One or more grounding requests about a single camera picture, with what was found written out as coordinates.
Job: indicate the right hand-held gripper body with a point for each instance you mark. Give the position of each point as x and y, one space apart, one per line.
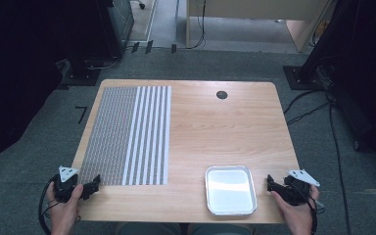
296 191

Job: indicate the person's left hand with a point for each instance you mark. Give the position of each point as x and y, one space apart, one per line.
63 212

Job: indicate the white rectangular tray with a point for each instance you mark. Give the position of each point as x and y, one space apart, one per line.
230 191

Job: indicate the black stand base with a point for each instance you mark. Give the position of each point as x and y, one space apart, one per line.
302 78
80 75

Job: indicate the light wooden desk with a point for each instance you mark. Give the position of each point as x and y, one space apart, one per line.
258 9

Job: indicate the grey white striped placemat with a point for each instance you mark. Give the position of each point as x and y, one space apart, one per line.
124 135

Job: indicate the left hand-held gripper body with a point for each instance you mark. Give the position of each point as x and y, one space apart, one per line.
64 191

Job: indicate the person's right hand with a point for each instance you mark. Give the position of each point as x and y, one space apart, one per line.
295 212

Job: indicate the dark cabinet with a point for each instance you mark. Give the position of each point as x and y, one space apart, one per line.
120 21

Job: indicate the chair caster wheel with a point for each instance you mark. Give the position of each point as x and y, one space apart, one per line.
142 5

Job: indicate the black curtain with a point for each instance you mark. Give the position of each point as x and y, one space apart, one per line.
19 65
368 71

